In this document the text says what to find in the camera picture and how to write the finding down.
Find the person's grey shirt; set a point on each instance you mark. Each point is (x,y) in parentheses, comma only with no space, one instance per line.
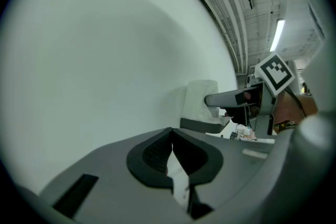
(319,81)

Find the white toilet paper roll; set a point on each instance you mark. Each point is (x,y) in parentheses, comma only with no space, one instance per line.
(195,97)

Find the person's right forearm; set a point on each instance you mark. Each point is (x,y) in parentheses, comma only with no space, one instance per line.
(288,107)

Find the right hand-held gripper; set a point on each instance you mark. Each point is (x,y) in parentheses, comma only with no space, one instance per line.
(275,73)

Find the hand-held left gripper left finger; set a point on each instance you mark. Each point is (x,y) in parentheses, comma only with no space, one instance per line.
(110,165)

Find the ceiling tube light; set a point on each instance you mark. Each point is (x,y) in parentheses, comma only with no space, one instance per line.
(277,34)

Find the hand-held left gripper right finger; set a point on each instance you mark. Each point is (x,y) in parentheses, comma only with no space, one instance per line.
(236,162)

